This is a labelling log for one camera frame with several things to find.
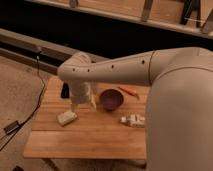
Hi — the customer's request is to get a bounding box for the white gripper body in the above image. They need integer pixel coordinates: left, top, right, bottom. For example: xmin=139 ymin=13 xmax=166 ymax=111
xmin=69 ymin=82 xmax=91 ymax=104

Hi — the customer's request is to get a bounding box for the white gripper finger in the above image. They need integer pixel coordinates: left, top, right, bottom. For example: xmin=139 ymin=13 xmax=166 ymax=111
xmin=71 ymin=103 xmax=78 ymax=112
xmin=90 ymin=95 xmax=97 ymax=109

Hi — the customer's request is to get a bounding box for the white sponge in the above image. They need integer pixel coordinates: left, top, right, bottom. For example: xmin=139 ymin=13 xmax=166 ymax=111
xmin=57 ymin=110 xmax=77 ymax=126

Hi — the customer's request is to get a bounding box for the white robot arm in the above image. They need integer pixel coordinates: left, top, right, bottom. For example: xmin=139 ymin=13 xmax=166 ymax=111
xmin=57 ymin=47 xmax=213 ymax=171

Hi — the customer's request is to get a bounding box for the black rectangular object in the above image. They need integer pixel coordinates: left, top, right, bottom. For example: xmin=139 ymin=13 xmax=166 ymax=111
xmin=61 ymin=83 xmax=69 ymax=99

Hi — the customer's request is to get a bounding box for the purple bowl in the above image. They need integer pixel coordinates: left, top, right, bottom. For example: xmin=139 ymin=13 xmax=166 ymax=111
xmin=99 ymin=89 xmax=124 ymax=111

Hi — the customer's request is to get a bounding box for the wooden table board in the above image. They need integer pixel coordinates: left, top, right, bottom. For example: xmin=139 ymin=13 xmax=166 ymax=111
xmin=23 ymin=76 xmax=149 ymax=159

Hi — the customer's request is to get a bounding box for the white toy block cluster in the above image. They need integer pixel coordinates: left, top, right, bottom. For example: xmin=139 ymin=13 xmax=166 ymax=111
xmin=120 ymin=114 xmax=145 ymax=128

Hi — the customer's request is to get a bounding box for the black power adapter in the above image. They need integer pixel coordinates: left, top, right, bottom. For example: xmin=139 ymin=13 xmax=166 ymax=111
xmin=4 ymin=121 xmax=20 ymax=135

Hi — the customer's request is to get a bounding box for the black cable on floor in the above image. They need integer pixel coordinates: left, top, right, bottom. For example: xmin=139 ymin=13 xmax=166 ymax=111
xmin=0 ymin=54 xmax=47 ymax=152

